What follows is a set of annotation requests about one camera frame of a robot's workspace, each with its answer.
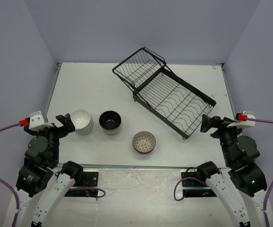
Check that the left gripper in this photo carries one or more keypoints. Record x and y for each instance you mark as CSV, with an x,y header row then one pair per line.
x,y
68,125

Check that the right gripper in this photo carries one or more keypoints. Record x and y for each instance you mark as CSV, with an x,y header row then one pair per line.
x,y
216,121

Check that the tan black bowl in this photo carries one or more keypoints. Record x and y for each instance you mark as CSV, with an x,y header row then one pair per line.
x,y
110,120

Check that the brown white patterned bowl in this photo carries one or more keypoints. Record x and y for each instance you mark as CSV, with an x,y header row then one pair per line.
x,y
144,142

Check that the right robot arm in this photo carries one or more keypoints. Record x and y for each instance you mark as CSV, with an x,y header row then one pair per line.
x,y
248,206

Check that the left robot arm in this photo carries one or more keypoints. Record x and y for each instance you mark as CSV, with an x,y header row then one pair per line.
x,y
31,184

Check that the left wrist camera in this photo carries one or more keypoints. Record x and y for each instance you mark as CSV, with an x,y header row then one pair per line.
x,y
37,121

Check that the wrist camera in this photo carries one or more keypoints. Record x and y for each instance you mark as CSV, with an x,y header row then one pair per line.
x,y
37,121
243,120

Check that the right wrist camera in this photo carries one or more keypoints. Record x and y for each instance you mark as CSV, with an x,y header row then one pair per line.
x,y
243,120

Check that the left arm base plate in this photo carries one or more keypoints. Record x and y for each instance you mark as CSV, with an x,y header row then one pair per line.
x,y
89,179

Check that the black wire dish rack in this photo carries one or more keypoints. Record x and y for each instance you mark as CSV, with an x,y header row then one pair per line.
x,y
158,89

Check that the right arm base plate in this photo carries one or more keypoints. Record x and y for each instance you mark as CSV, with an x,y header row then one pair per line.
x,y
194,189

